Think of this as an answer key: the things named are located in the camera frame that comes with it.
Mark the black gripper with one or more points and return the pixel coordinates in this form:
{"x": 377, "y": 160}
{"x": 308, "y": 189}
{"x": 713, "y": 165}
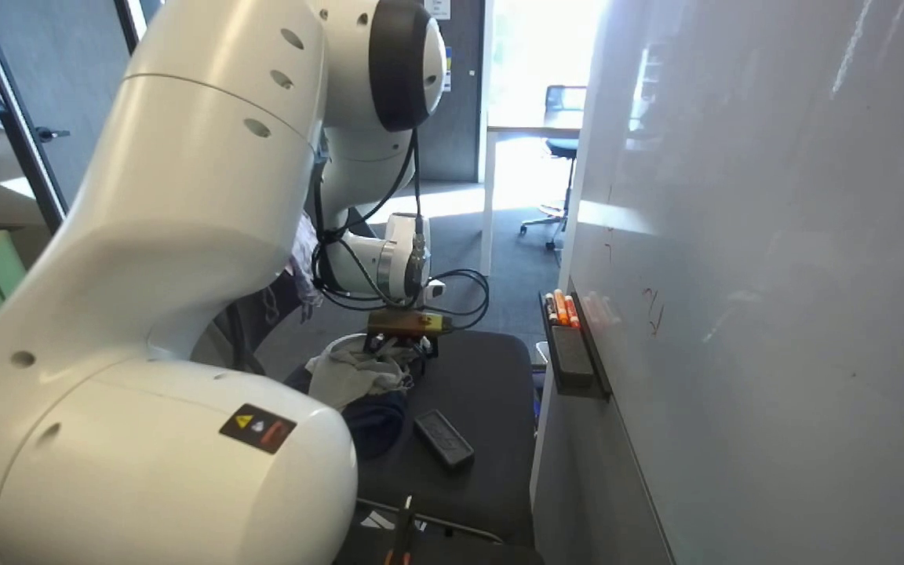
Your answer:
{"x": 400, "y": 340}

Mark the cream white cloth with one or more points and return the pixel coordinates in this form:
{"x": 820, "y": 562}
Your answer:
{"x": 353, "y": 372}

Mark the dark blue clothing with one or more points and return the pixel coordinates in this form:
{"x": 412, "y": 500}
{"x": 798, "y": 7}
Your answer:
{"x": 377, "y": 425}

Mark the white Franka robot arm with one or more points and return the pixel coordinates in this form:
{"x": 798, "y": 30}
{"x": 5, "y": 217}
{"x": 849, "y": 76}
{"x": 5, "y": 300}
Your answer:
{"x": 189, "y": 160}

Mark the blue office chair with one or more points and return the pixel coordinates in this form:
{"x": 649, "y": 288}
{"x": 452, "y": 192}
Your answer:
{"x": 564, "y": 145}

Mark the whiteboard eraser block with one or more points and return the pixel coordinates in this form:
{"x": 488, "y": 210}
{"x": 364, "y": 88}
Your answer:
{"x": 442, "y": 438}

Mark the white table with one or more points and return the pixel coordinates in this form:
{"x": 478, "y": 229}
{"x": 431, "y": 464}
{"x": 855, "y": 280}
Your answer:
{"x": 488, "y": 210}

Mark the black marker tray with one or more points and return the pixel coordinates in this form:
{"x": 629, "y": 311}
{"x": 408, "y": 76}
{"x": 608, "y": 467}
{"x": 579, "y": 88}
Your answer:
{"x": 573, "y": 363}

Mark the thin metal rod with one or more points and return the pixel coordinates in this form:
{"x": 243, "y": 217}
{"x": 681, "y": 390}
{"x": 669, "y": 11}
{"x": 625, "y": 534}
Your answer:
{"x": 452, "y": 525}

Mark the dark grey door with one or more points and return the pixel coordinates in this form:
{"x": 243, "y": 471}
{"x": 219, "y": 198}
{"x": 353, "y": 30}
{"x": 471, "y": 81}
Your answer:
{"x": 465, "y": 105}

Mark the large whiteboard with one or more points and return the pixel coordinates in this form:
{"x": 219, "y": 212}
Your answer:
{"x": 786, "y": 263}

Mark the glass partition frame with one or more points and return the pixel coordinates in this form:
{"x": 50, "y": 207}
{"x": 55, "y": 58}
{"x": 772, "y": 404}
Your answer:
{"x": 13, "y": 126}

